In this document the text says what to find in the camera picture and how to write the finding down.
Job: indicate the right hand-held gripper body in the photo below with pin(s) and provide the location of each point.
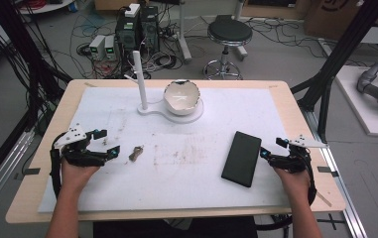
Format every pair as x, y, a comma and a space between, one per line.
295, 155

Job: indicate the white platform board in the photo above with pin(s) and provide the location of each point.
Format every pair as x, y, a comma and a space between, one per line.
368, 115

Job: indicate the person's right hand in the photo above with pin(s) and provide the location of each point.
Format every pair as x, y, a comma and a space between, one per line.
294, 185

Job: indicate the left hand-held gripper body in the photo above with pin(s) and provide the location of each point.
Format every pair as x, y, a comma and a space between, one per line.
77, 148

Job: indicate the brown cardboard box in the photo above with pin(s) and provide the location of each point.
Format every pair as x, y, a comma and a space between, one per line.
335, 16

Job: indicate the black smartphone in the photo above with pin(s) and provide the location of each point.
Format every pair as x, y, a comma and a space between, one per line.
242, 158

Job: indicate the black computer tower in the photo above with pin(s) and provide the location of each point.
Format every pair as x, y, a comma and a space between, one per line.
150, 29
127, 36

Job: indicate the person's dark clothing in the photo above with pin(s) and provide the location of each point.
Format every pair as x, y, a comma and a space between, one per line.
176, 228

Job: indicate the black metal frame strut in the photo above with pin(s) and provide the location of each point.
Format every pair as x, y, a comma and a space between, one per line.
335, 66

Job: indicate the white eggshell-shaped bowl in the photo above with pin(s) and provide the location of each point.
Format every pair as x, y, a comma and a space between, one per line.
181, 97

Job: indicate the white table mat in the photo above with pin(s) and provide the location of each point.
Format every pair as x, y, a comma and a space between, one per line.
176, 178

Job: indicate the black tape strip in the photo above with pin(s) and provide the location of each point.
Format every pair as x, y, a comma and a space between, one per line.
327, 170
31, 171

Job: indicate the grey power supply unit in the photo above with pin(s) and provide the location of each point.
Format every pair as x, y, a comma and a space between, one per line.
110, 48
97, 46

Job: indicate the black round stool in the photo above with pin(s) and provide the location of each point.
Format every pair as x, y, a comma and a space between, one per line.
229, 33

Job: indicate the person's left hand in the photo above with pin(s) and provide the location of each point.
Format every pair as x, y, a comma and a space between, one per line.
77, 173

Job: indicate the white box on computer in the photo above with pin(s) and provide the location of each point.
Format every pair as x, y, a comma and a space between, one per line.
132, 10

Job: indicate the white stand with pole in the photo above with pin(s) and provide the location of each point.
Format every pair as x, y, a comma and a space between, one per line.
143, 82

